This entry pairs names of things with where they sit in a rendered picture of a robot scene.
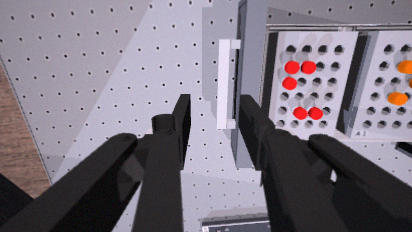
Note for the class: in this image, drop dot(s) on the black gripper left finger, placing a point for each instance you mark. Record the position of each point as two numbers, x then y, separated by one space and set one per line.
93 195

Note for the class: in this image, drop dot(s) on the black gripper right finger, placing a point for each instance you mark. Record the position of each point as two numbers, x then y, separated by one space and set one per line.
365 196

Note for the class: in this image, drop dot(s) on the white tube rack with holes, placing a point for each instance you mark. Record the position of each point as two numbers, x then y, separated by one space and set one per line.
365 77
331 72

